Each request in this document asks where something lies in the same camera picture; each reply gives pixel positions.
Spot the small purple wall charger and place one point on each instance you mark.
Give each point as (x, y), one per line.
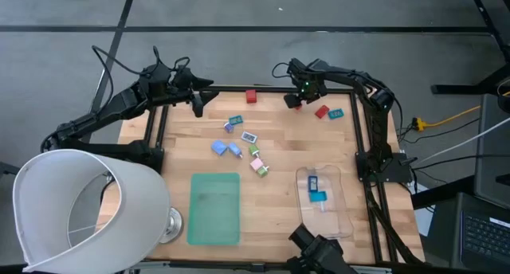
(228, 127)

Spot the black laptop with keyboard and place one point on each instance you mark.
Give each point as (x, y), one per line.
(484, 238)

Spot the dark blue digital clock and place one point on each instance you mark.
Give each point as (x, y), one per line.
(312, 183)

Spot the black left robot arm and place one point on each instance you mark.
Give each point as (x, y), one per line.
(119, 102)

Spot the white digital clock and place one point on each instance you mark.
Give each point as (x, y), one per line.
(249, 137)

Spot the clear plastic tray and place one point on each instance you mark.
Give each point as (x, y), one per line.
(338, 210)

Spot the black aluminium table frame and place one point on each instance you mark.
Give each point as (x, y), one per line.
(239, 263)

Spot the red wall charger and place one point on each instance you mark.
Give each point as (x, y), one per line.
(251, 95)

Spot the green translucent plastic tray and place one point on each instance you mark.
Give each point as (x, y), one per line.
(213, 210)

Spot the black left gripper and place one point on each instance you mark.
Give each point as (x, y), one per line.
(163, 87)

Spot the white lamp shade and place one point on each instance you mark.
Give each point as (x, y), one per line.
(139, 210)

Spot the black standing desk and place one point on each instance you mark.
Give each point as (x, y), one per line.
(458, 89)

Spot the dark grey computer case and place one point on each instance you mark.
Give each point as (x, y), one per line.
(492, 154)

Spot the pink wall charger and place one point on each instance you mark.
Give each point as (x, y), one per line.
(256, 163)

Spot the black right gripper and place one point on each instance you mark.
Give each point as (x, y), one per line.
(308, 83)

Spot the small blue wall charger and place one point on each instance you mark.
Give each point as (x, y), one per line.
(235, 149)

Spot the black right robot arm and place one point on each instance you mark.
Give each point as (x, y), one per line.
(374, 118)

